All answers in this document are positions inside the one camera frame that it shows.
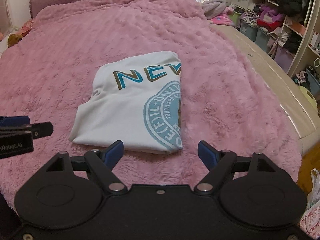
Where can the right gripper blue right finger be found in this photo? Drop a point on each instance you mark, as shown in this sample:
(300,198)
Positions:
(220,168)

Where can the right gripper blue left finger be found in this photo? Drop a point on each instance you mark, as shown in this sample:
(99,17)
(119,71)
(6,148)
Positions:
(100,165)

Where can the white printed sweatshirt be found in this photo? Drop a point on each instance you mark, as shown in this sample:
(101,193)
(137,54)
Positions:
(135,100)

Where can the brown plush toy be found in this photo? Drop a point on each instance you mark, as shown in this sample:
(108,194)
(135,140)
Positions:
(13,39)

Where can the beige mattress edge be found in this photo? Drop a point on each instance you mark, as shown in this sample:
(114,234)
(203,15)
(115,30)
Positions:
(303,116)

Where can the red floral cushion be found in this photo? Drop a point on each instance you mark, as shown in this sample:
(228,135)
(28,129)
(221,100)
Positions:
(26,28)

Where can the pink floral bag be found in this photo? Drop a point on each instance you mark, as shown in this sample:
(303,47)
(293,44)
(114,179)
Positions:
(309,223)

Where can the teal storage bin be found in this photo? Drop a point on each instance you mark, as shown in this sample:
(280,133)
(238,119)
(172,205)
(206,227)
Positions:
(256,34)

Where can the grey folded blanket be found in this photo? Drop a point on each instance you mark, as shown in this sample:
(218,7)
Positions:
(212,8)

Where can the open wardrobe shelf unit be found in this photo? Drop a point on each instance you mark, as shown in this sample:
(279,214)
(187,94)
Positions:
(294,41)

